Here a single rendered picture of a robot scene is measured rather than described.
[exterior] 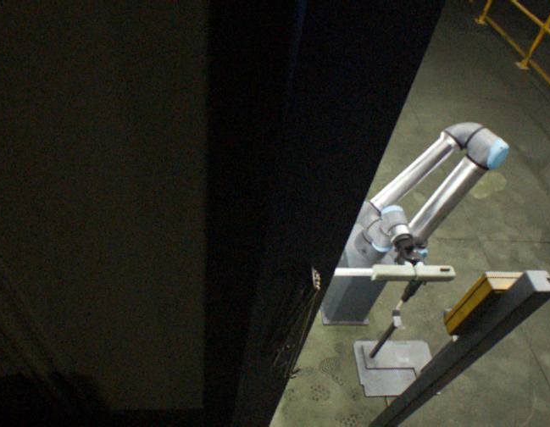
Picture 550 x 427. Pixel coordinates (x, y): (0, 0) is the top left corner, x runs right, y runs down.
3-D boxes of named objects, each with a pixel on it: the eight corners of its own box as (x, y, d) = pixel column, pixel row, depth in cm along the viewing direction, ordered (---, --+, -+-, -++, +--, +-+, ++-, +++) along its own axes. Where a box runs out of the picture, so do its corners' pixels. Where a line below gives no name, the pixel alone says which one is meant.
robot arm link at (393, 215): (397, 219, 182) (405, 202, 175) (404, 241, 174) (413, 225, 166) (377, 218, 181) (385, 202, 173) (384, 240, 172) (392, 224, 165)
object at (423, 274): (430, 294, 166) (455, 262, 149) (434, 304, 163) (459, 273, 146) (313, 293, 161) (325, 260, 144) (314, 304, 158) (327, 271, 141)
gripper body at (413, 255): (414, 273, 162) (406, 248, 170) (423, 260, 156) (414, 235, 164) (397, 272, 161) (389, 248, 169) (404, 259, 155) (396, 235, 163)
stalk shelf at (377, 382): (364, 397, 157) (365, 396, 155) (353, 342, 172) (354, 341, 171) (439, 395, 161) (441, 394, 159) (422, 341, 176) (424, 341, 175)
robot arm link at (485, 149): (392, 246, 218) (491, 127, 178) (415, 270, 208) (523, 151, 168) (375, 248, 208) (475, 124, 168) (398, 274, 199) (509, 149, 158)
